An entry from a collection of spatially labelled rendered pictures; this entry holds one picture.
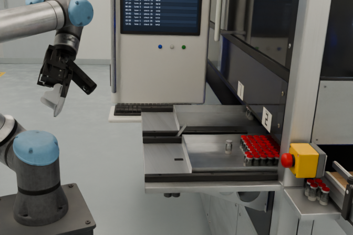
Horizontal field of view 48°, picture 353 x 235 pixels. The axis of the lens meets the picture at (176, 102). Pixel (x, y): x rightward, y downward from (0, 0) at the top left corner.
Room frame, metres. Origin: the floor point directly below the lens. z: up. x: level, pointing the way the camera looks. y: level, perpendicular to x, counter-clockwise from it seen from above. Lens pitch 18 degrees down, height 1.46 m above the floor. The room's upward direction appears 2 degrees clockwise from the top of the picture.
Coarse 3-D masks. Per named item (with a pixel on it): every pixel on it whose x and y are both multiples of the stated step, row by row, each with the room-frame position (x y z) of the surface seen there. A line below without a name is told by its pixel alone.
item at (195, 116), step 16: (176, 112) 1.66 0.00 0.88; (192, 112) 1.67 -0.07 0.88; (208, 112) 1.68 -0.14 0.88; (224, 112) 1.69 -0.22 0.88; (240, 112) 1.70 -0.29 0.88; (192, 128) 1.42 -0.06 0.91; (208, 128) 1.42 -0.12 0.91; (224, 128) 1.43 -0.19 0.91; (240, 128) 1.44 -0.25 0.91; (256, 128) 1.44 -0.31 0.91
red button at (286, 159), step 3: (285, 153) 0.98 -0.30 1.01; (288, 153) 0.98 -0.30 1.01; (282, 156) 0.98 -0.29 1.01; (285, 156) 0.97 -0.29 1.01; (288, 156) 0.97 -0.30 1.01; (291, 156) 0.97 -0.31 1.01; (282, 159) 0.98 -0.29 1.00; (285, 159) 0.97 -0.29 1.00; (288, 159) 0.96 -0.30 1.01; (291, 159) 0.96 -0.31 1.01; (282, 162) 0.98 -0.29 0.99; (285, 162) 0.96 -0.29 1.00; (288, 162) 0.96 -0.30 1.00; (291, 162) 0.96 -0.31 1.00; (282, 165) 0.98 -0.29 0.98; (285, 165) 0.96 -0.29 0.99; (288, 165) 0.96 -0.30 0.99; (291, 165) 0.96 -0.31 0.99
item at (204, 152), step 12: (192, 144) 1.32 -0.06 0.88; (204, 144) 1.32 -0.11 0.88; (216, 144) 1.33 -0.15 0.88; (192, 156) 1.22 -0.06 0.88; (204, 156) 1.22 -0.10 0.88; (216, 156) 1.23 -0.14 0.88; (228, 156) 1.23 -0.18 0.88; (240, 156) 1.23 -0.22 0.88; (192, 168) 1.07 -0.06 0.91; (204, 168) 1.08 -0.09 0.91; (216, 168) 1.08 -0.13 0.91; (228, 168) 1.09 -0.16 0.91; (240, 168) 1.09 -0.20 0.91; (252, 168) 1.09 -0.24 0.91; (264, 168) 1.10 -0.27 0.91; (276, 168) 1.10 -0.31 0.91
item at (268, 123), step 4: (264, 108) 1.26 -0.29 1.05; (264, 112) 1.26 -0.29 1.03; (268, 112) 1.22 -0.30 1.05; (264, 116) 1.25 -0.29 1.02; (268, 116) 1.21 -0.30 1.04; (264, 120) 1.25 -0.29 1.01; (268, 120) 1.21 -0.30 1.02; (264, 124) 1.24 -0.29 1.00; (268, 124) 1.21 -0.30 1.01; (268, 128) 1.20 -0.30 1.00
